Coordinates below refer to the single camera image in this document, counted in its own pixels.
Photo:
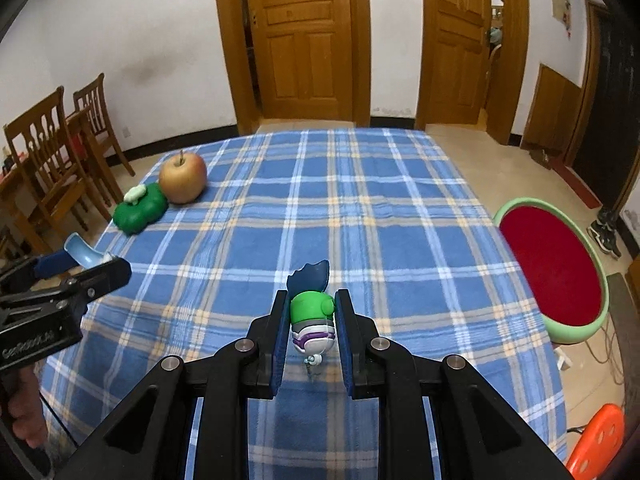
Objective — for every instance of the brown red apple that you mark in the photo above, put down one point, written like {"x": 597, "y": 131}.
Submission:
{"x": 182, "y": 180}

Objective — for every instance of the person's left hand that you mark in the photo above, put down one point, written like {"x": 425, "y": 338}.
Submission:
{"x": 25, "y": 402}

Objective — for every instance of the orange plastic stool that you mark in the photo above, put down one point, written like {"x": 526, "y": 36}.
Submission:
{"x": 600, "y": 440}

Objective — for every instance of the wooden panel door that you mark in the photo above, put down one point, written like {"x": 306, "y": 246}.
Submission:
{"x": 300, "y": 35}
{"x": 455, "y": 35}

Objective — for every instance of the red doormat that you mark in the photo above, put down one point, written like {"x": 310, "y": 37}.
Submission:
{"x": 577, "y": 185}

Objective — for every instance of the wooden wall panel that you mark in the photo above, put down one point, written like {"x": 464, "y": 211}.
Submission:
{"x": 550, "y": 110}

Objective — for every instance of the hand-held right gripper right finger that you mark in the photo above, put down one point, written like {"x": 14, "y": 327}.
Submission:
{"x": 345, "y": 340}

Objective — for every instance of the brown entrance door frame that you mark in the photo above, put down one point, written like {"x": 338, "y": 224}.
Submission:
{"x": 592, "y": 60}

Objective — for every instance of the red basin with green rim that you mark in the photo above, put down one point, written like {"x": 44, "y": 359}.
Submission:
{"x": 550, "y": 260}

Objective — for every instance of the light blue plastic piece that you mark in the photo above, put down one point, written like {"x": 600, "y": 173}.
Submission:
{"x": 87, "y": 250}

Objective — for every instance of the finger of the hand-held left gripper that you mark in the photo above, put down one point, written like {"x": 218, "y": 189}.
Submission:
{"x": 100, "y": 275}
{"x": 52, "y": 263}

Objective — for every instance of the grey floor mat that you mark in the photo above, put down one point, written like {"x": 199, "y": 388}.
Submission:
{"x": 630, "y": 330}

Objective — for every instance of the black white sneakers pair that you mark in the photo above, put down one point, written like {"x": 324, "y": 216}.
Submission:
{"x": 605, "y": 235}

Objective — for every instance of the black entrance door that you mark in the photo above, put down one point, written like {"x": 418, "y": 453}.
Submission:
{"x": 615, "y": 110}

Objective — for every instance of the brown slippers pair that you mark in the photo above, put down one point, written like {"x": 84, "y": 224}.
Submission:
{"x": 541, "y": 159}

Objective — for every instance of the blue plaid blanket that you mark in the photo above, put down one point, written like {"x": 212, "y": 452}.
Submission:
{"x": 350, "y": 220}

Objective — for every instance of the wooden dining chair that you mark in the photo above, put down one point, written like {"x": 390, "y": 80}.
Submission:
{"x": 97, "y": 110}
{"x": 50, "y": 160}

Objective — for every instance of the green plastic toy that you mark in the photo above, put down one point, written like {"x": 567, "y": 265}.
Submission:
{"x": 140, "y": 212}

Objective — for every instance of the wooden door frame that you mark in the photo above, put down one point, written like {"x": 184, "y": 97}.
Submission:
{"x": 517, "y": 60}
{"x": 230, "y": 35}

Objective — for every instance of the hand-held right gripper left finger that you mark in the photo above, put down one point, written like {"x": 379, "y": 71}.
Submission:
{"x": 280, "y": 340}

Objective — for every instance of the beige wall electric box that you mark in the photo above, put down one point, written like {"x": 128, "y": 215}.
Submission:
{"x": 560, "y": 0}

